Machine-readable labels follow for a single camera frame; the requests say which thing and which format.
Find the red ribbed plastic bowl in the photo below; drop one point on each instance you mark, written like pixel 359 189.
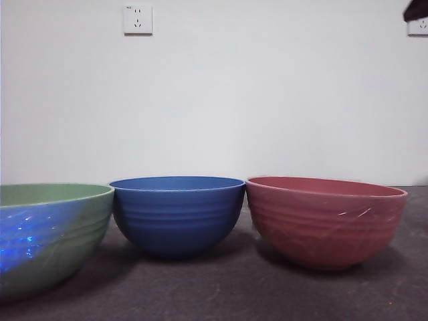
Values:
pixel 321 230

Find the blue ribbed plastic bowl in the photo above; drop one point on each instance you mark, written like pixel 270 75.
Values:
pixel 177 220

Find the white wall socket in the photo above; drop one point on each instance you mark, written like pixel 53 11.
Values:
pixel 418 28
pixel 138 20

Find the green ribbed plastic bowl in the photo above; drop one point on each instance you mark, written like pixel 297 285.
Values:
pixel 67 240

